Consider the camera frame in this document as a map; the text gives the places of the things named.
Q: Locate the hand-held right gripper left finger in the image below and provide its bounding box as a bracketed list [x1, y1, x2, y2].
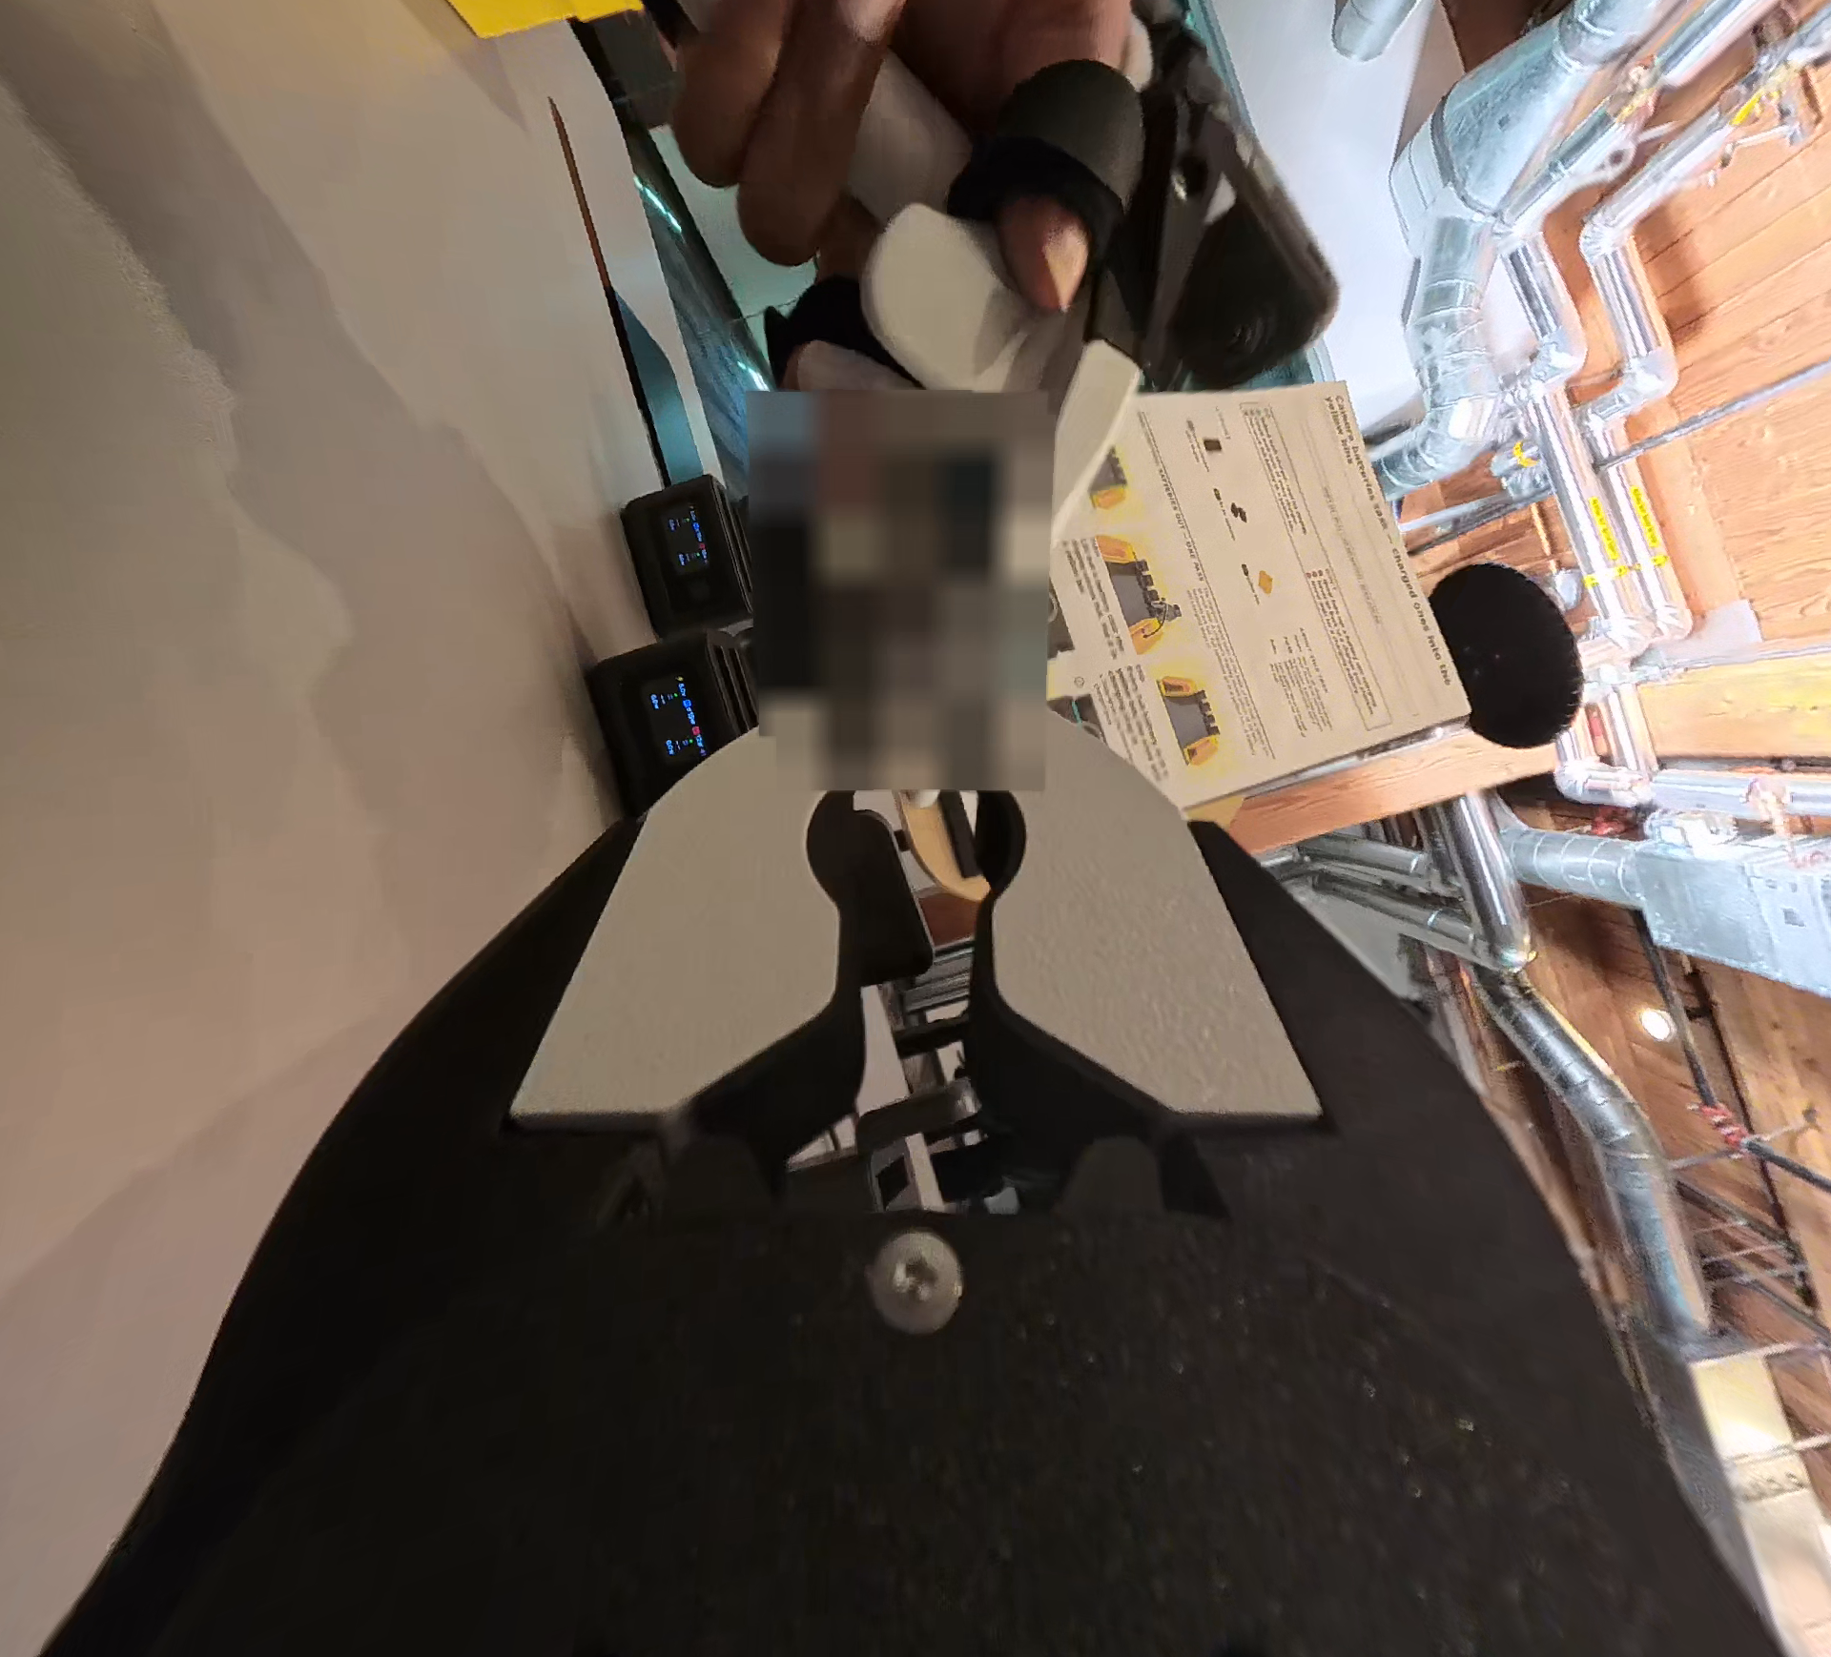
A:
[510, 743, 879, 1134]

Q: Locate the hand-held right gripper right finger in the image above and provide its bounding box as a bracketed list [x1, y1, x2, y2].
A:
[968, 767, 1327, 1134]

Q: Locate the silver ceiling duct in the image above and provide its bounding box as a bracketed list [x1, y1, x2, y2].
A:
[1289, 0, 1831, 973]

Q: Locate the black battery charger case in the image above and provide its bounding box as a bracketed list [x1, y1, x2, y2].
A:
[588, 638, 762, 822]
[622, 479, 758, 638]

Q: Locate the black round object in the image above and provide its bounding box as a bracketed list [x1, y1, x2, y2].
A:
[1432, 565, 1586, 751]

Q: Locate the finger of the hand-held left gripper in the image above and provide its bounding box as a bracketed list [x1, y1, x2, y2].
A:
[1050, 343, 1151, 530]

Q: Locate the wooden instruction board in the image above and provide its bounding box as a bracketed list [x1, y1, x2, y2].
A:
[1045, 386, 1571, 858]

